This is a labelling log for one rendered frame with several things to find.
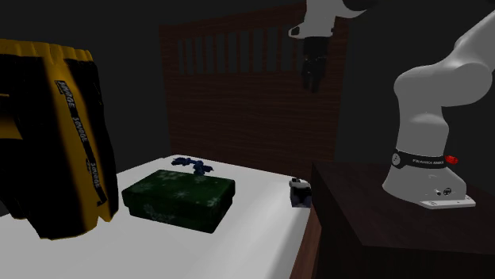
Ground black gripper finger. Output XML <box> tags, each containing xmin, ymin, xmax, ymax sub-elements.
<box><xmin>301</xmin><ymin>69</ymin><xmax>327</xmax><ymax>94</ymax></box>

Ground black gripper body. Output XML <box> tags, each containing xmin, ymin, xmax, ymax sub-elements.
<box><xmin>301</xmin><ymin>36</ymin><xmax>330</xmax><ymax>80</ymax></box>

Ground small dark blue box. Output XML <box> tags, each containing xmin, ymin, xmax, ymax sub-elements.
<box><xmin>288</xmin><ymin>177</ymin><xmax>313</xmax><ymax>208</ymax></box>

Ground dark brown robot stand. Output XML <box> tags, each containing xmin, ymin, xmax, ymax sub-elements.
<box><xmin>310</xmin><ymin>161</ymin><xmax>495</xmax><ymax>279</ymax></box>

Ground bed with wooden headboard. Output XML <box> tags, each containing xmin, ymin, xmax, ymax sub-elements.
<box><xmin>0</xmin><ymin>2</ymin><xmax>351</xmax><ymax>279</ymax></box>

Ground dark green patterned box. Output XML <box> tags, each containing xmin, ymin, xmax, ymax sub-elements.
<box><xmin>121</xmin><ymin>169</ymin><xmax>236</xmax><ymax>235</ymax></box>

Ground yellow and black shorts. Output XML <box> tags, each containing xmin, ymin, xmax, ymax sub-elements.
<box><xmin>0</xmin><ymin>39</ymin><xmax>120</xmax><ymax>241</ymax></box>

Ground blue rope toy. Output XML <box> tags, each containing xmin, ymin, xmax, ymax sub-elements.
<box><xmin>171</xmin><ymin>155</ymin><xmax>215</xmax><ymax>177</ymax></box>

